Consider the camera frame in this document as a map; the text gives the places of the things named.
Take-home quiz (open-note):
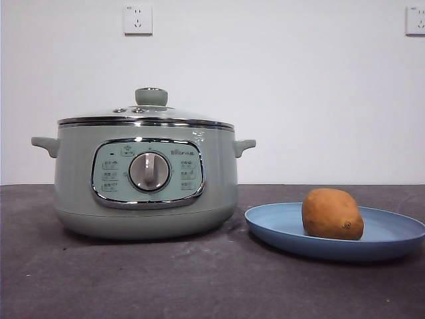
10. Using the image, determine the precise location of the glass lid with green knob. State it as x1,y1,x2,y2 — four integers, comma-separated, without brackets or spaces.
57,86,235,130

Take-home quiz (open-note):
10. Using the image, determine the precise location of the brown potato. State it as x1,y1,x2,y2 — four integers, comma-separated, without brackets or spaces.
301,187,365,241

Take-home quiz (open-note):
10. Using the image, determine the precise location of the blue round plate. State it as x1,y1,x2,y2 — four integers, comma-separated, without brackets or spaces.
244,201,425,262

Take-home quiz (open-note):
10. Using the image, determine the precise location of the pale green electric steamer pot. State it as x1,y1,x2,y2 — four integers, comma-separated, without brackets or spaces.
31,122,257,241

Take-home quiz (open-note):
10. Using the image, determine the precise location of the white wall socket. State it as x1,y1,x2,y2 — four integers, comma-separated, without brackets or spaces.
124,4,154,36
405,5,425,37

